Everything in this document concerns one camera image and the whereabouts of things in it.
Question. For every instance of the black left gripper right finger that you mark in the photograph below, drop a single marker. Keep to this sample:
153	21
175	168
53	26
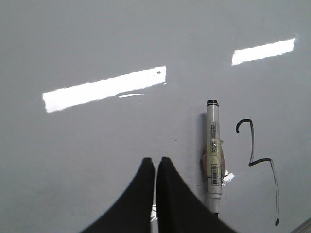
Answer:
178	209

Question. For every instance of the black handwritten number three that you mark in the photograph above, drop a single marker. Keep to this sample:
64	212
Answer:
252	162

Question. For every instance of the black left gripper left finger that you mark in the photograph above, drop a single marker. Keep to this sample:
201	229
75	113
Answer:
131	213

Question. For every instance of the white black whiteboard marker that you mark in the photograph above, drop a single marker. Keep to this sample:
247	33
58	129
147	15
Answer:
213	160

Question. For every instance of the white whiteboard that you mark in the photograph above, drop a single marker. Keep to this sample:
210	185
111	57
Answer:
88	88

